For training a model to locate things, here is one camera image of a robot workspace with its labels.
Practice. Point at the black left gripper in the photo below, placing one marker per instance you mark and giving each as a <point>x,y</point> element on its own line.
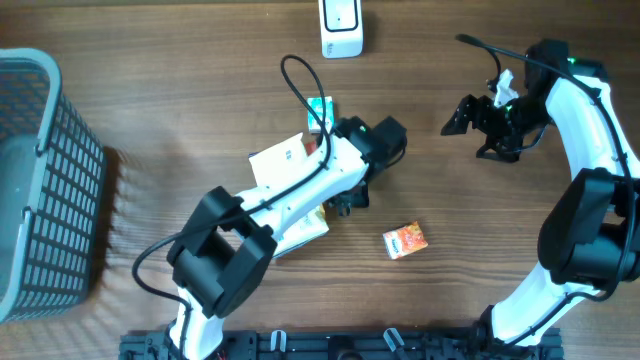
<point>360,199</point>

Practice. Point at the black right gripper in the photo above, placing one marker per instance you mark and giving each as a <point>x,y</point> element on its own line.
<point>507,149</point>

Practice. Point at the orange tissue pack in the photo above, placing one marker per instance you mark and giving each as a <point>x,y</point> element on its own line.
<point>404,241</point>

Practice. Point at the red snack bag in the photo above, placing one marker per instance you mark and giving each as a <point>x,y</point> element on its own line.
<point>311,147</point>

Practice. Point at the teal tissue pack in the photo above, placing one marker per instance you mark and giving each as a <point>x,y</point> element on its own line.
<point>322,109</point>

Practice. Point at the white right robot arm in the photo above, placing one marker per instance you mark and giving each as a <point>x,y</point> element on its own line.
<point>589,243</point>

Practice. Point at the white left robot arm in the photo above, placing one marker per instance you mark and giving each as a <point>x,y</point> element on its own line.
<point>229,241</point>

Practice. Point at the white barcode scanner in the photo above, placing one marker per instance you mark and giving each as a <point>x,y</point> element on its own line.
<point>341,28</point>

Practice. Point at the grey plastic shopping basket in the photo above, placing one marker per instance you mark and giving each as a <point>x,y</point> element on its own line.
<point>53,169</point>

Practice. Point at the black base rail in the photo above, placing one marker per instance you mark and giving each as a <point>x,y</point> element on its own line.
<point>388,344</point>

